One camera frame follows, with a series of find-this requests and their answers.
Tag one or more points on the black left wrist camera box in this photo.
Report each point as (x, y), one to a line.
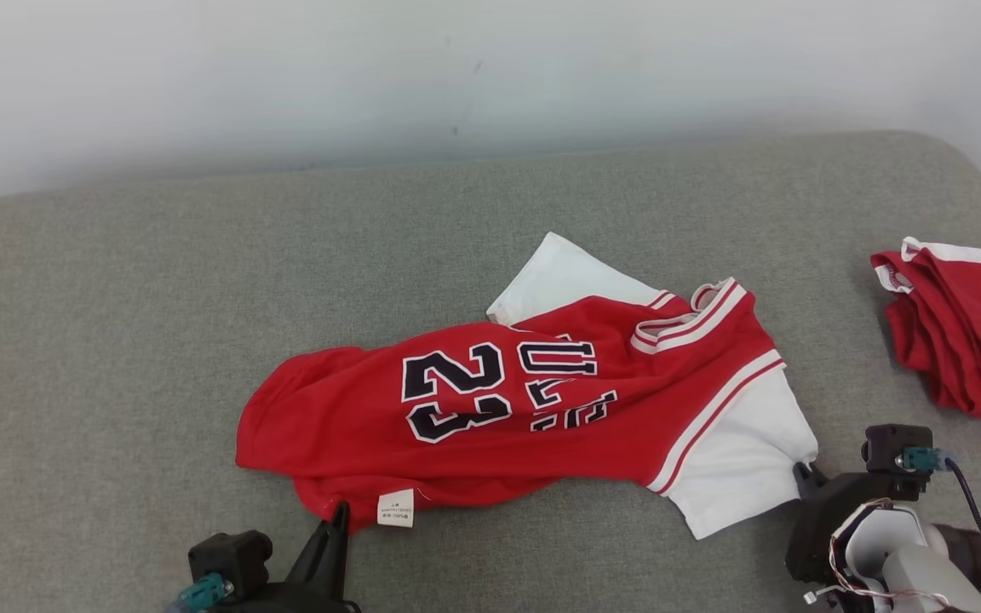
(231, 558)

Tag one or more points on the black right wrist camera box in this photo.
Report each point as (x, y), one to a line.
(886, 443)

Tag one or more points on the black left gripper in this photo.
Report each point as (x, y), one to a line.
(295, 600)

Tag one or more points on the teal left camera connector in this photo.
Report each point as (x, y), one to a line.
(201, 592)

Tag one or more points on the teal camera connector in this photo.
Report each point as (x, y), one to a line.
(201, 592)
(920, 460)

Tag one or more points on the red jersey with white sleeves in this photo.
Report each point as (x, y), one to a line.
(346, 426)

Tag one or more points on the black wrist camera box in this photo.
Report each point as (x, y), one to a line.
(886, 443)
(231, 558)

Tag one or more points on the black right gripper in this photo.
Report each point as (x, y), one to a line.
(823, 528)

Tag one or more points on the red shorts with white band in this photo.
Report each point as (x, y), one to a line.
(967, 332)

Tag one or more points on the teal right camera connector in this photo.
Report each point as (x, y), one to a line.
(920, 460)

